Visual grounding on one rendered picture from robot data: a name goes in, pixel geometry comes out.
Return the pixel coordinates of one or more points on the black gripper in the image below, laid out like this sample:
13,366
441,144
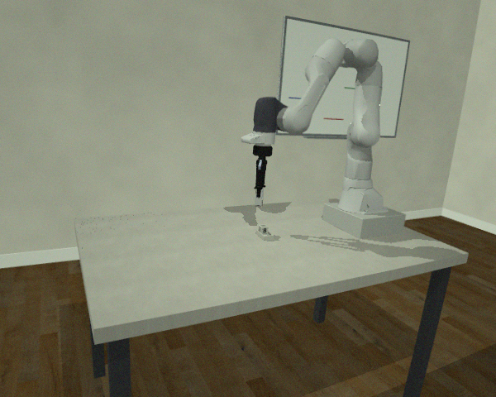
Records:
262,152

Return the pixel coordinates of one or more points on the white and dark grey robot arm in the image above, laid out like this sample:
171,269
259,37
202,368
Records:
271,115

